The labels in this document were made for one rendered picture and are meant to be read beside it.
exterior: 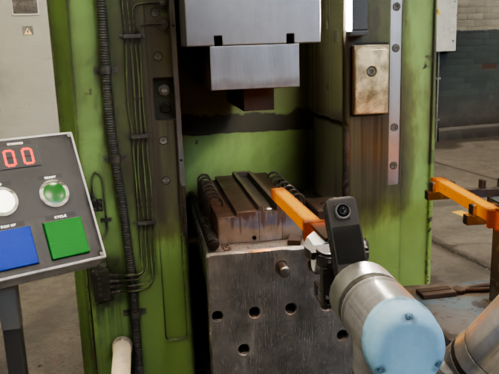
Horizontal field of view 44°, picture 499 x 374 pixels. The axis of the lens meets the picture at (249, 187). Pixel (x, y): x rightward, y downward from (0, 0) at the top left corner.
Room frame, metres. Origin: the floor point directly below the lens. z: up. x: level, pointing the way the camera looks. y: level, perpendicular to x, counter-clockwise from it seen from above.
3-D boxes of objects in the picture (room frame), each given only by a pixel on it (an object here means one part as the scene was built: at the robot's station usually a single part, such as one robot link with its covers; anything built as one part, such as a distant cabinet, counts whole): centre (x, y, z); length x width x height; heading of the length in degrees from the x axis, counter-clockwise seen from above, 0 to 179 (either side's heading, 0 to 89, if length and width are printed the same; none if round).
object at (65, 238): (1.17, 0.36, 1.01); 0.07 x 0.05 x 0.07; 124
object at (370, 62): (1.58, -0.31, 1.27); 0.09 x 0.02 x 0.17; 99
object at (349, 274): (0.77, -0.15, 1.04); 0.10 x 0.05 x 0.09; 98
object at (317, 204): (1.48, -0.19, 0.95); 0.12 x 0.08 x 0.06; 9
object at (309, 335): (1.62, -0.04, 0.69); 0.56 x 0.38 x 0.45; 9
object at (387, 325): (0.68, -0.16, 1.03); 0.12 x 0.09 x 0.10; 8
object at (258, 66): (1.60, 0.01, 1.32); 0.42 x 0.20 x 0.10; 9
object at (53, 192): (1.21, 0.39, 1.09); 0.05 x 0.03 x 0.04; 99
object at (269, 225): (1.60, 0.01, 0.96); 0.42 x 0.20 x 0.09; 9
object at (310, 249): (0.90, -0.10, 1.06); 0.09 x 0.05 x 0.02; 11
